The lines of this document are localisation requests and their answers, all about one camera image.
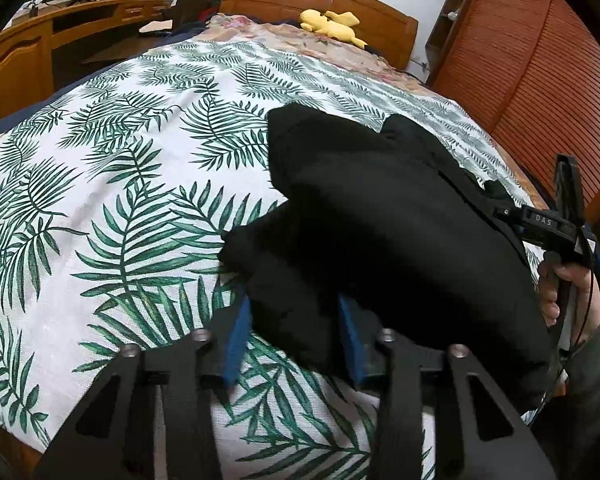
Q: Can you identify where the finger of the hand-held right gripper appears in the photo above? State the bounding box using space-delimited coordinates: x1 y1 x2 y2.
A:
491 203 526 227

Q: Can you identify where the person's right hand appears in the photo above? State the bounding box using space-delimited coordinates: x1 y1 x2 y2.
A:
536 251 600 332

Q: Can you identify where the black coat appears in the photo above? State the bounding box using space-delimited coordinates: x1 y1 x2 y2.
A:
217 102 561 411

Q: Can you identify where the thin black cable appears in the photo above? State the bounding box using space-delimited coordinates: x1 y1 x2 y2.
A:
560 230 597 381

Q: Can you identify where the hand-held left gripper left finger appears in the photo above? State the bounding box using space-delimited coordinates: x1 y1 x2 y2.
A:
32 285 253 480

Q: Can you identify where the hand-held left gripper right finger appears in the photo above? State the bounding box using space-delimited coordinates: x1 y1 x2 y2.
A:
337 294 558 480

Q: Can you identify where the wooden louvered wardrobe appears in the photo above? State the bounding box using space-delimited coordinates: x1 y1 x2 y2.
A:
426 0 600 246

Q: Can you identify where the yellow plush toy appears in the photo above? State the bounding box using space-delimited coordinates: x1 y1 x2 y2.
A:
299 8 369 51

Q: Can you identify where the dark blue bed sheet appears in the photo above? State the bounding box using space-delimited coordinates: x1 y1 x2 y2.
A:
0 82 83 138

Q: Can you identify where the wooden corner shelf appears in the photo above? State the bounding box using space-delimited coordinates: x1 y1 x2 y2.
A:
424 0 482 63

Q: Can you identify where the leaf print blanket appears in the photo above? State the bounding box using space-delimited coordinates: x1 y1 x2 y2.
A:
0 40 548 480

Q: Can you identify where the person's right forearm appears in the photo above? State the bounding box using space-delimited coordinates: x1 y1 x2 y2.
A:
530 310 600 480

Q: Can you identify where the floral quilt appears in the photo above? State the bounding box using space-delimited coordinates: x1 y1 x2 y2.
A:
195 12 463 108

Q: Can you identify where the wooden desk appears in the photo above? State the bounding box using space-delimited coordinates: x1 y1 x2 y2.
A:
0 0 177 132

